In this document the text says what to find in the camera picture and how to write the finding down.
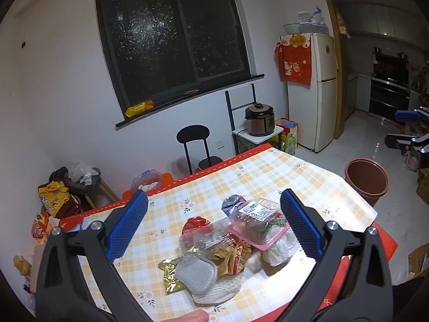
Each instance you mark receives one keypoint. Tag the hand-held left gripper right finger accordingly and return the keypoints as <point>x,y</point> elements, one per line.
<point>301,228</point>

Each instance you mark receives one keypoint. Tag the grey kitchen cabinet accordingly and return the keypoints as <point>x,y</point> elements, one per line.
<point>362,94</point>

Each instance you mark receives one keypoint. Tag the cardboard box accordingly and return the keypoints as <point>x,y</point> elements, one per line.
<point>423,187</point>

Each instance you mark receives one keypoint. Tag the white foam net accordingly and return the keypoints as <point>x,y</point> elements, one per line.
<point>218,291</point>

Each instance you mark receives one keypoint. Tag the black bucket with plastic bags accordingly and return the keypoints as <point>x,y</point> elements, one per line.
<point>83,177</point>

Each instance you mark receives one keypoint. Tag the person's left hand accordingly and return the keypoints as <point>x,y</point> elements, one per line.
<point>196,317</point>

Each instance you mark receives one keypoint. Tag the cream fridge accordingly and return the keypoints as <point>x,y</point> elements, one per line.
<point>311,107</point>

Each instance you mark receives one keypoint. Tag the red wrapper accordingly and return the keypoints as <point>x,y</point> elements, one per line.
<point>194,224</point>

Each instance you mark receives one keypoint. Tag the clear lidded food container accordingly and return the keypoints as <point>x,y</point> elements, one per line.
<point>145,181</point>

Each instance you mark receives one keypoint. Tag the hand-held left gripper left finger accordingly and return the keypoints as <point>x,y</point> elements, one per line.
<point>127,231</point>

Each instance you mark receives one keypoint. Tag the yellow snack bags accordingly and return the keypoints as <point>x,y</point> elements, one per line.
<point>53,198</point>

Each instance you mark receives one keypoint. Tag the orange snack packet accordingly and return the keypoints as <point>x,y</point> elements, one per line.
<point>40,224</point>

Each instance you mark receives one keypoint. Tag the gold foil wrapper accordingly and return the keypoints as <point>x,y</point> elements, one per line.
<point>167,275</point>

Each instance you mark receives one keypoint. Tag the clear plastic packaging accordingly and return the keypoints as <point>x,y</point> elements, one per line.
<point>207,238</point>

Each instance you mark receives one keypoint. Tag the red printed cloth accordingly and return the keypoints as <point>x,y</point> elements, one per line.
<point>295,63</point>

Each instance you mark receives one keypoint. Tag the black round-back chair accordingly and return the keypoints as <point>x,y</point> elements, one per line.
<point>192,134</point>

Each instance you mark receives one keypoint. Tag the dark sliding window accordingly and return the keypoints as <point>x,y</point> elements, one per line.
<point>150,40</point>

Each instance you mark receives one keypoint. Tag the white plastic bag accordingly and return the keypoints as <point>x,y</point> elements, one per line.
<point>281,251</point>

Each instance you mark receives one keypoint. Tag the clear plastic container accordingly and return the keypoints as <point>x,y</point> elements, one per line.
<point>292,29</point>

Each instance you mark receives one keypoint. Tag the brown trash bin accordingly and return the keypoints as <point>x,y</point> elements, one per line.
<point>372,191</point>

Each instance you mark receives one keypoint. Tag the wall socket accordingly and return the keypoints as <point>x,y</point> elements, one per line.
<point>220,144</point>

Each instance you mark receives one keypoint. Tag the flat cardboard piece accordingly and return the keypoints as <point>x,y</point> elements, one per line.
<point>419,265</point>

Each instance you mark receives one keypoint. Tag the black windowsill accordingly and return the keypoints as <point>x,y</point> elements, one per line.
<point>241,81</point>

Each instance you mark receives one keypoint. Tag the crushed blue can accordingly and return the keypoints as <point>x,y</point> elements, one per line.
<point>231,204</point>

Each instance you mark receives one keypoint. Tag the clear plastic bags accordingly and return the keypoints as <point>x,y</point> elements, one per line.
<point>316,20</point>

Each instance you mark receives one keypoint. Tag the brown pressure cooker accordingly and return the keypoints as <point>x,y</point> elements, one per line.
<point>259,120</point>

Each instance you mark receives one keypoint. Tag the yellow checked tablecloth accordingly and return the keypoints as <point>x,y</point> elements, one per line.
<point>268,174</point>

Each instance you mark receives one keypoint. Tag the colourful shopping bag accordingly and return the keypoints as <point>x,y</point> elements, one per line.
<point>288,134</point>

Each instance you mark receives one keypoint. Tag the wooden stool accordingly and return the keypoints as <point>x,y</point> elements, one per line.
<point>107,191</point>

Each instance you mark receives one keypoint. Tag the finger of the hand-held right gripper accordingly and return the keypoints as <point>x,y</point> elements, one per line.
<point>400,142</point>
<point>407,116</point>

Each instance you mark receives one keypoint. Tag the black metal rack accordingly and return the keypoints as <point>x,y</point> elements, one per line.
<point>229,107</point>

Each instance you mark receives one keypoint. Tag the pink tray with clear lid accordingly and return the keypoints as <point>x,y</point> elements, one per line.
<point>254,231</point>

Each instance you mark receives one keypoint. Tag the yellow snack packet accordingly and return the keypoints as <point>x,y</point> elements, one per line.
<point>139,108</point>

